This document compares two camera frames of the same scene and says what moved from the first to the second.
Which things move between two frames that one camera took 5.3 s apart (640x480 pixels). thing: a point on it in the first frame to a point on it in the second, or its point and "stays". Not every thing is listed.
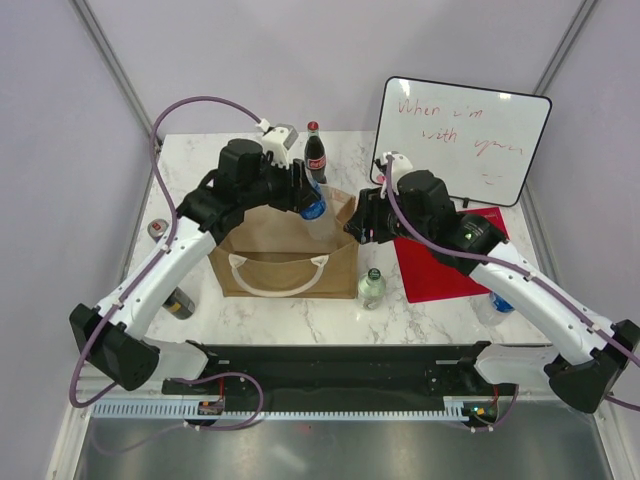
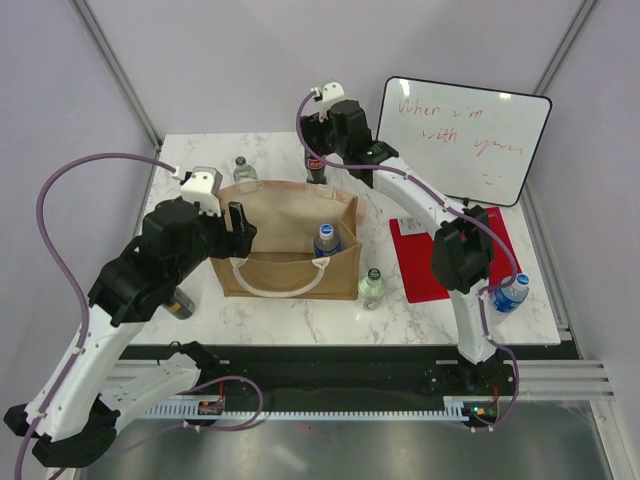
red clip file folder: [422, 275] stays
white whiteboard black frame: [481, 144] stays
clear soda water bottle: [372, 288] stays
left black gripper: [297, 193] to [237, 243]
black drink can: [179, 304] stays
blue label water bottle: [319, 216] to [327, 243]
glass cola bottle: [315, 152] stays
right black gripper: [371, 203] to [312, 127]
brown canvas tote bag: [271, 255] stays
